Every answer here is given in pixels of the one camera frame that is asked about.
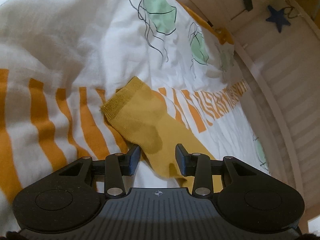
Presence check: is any mustard yellow knit garment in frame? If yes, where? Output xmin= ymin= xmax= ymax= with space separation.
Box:
xmin=101 ymin=77 xmax=209 ymax=190

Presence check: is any white orange patterned duvet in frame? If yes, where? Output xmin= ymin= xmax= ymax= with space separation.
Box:
xmin=1 ymin=0 xmax=268 ymax=234

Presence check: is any dark blue star decoration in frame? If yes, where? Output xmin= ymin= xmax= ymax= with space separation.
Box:
xmin=265 ymin=5 xmax=291 ymax=33

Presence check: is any white bed frame rail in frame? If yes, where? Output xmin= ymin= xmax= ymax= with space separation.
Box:
xmin=150 ymin=0 xmax=307 ymax=205

